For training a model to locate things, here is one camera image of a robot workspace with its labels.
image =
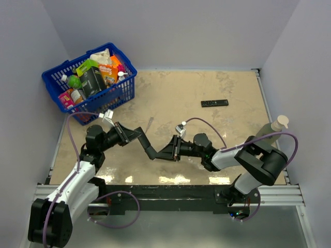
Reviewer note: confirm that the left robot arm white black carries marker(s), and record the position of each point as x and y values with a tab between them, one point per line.
51	219

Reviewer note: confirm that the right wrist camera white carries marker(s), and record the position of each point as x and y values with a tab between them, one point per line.
180	129

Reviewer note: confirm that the orange Gillette razor pack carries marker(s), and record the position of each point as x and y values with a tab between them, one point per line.
109	74

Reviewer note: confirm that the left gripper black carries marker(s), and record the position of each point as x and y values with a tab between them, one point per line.
124	134

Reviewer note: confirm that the black remote control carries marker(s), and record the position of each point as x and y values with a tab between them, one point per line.
214	103
149	150

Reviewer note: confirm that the white pump bottle in basket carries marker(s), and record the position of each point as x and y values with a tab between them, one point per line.
121	76

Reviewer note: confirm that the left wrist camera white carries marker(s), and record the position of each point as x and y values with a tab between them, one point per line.
107	118

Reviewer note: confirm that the blue plastic shopping basket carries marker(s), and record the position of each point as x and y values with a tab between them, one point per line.
110	98

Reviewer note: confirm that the pink box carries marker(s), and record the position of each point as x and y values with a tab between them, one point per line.
66	100

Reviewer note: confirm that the orange pill bottle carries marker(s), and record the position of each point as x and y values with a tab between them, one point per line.
76	96

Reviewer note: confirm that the green black razor box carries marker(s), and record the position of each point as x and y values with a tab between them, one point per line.
90	77

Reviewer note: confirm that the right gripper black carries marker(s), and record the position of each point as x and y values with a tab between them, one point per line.
172	151

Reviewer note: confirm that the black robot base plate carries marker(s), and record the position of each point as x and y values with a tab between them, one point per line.
218	199

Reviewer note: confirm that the black remote control on table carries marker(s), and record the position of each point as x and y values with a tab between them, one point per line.
214	103

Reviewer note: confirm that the green liquid soap pump bottle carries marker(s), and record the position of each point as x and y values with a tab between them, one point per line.
276	126

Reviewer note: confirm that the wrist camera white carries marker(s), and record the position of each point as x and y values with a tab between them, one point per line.
107	118
180	129

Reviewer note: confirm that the green bottle white cap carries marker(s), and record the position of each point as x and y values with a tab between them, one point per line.
72	81

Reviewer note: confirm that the aluminium frame rail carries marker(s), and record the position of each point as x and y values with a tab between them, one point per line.
277	195

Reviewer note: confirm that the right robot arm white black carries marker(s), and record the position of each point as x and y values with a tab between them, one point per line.
262	162

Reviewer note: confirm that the crumpled beige paper bag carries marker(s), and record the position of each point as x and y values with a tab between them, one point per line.
102	57

